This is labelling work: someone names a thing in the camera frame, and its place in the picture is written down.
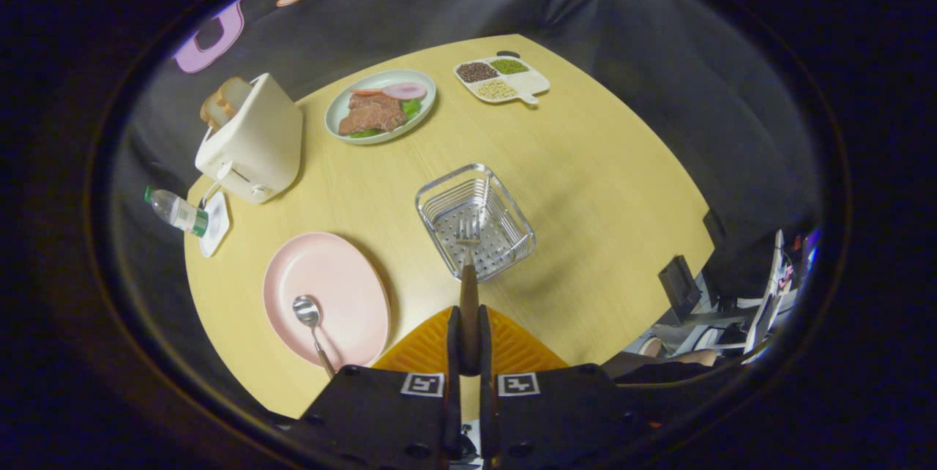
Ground white square coaster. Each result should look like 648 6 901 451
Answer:
199 191 231 258

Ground wooden-handled metal fork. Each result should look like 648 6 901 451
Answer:
454 217 482 376

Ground white divided dish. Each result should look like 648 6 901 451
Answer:
453 56 551 105

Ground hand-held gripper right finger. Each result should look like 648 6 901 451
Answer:
477 304 652 470

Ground pale green plate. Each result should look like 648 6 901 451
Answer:
324 69 438 146

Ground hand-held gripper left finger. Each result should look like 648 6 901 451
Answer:
293 305 463 470

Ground pink ham slice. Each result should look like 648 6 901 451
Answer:
381 82 428 101

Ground brown meat slices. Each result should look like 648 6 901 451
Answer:
337 93 408 136

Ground clear plastic water bottle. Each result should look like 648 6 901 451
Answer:
143 186 209 238

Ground green lettuce leaf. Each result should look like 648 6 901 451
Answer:
350 98 423 139

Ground wooden-handled metal spoon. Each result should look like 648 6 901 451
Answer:
292 295 337 379

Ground metal wire basket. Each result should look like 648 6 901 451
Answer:
415 163 536 283

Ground large black bracket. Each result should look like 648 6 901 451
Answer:
657 255 705 321

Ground pink plate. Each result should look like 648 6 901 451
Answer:
262 231 391 370

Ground white toaster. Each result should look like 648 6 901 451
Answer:
195 73 304 205

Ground pale yellow beans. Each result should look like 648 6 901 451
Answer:
476 79 518 100

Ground dark brown beans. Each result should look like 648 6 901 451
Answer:
457 62 500 83

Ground black backdrop cloth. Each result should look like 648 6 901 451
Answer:
110 0 824 398

